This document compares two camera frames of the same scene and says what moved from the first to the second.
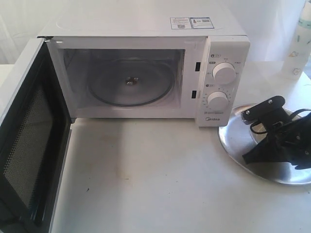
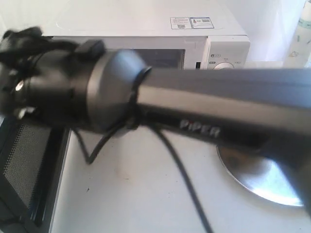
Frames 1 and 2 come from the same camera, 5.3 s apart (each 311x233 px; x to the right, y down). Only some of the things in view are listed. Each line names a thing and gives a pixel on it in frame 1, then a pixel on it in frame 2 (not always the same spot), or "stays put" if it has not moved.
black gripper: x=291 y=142 → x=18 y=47
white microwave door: x=36 y=128 stays put
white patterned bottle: x=297 y=61 stays put
